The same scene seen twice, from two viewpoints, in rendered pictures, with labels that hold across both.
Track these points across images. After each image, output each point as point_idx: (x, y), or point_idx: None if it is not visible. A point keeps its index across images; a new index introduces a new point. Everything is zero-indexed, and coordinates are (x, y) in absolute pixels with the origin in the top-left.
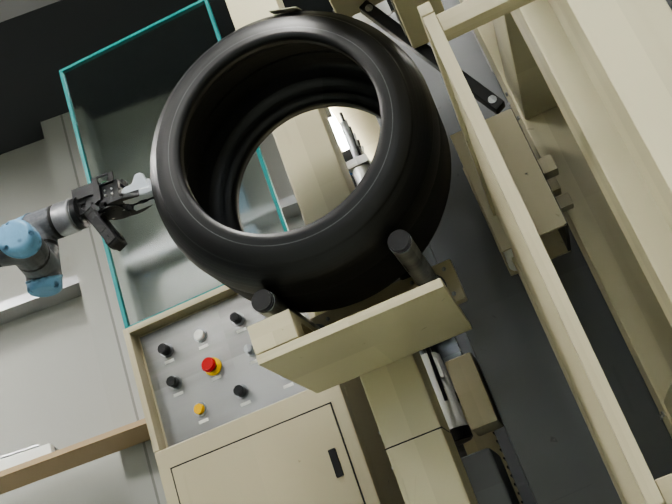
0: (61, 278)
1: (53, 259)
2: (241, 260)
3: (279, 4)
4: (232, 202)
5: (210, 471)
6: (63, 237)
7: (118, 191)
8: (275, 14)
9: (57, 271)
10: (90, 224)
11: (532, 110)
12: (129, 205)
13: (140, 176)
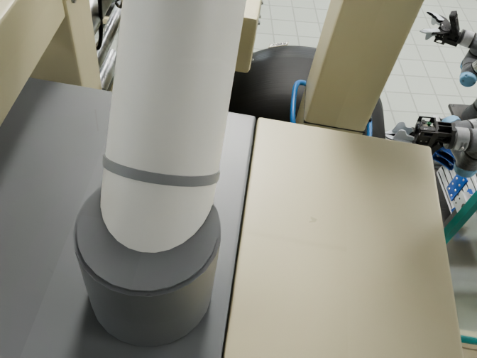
0: (455, 167)
1: (452, 152)
2: None
3: (321, 35)
4: None
5: None
6: (464, 150)
7: (414, 128)
8: (287, 45)
9: (456, 162)
10: (446, 148)
11: None
12: (412, 140)
13: (399, 123)
